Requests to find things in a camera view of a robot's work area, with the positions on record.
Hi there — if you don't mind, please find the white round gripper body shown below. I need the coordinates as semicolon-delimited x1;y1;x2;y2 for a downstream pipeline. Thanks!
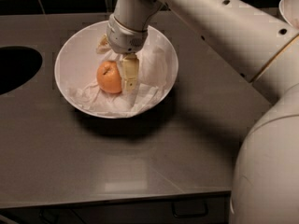
106;15;148;54

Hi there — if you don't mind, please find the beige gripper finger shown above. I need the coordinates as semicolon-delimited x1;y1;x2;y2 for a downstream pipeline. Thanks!
96;35;111;54
121;53;139;92

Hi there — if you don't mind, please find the orange fruit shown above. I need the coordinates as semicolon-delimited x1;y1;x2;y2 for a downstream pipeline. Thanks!
96;61;122;94

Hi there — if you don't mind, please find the white bowl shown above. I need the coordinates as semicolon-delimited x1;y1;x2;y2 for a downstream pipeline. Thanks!
54;21;178;119

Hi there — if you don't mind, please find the white crumpled paper towel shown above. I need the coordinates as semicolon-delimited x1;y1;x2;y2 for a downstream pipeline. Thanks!
67;44;168;118

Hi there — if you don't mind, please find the black drawer handle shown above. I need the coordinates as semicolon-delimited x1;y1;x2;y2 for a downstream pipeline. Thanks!
171;201;209;218

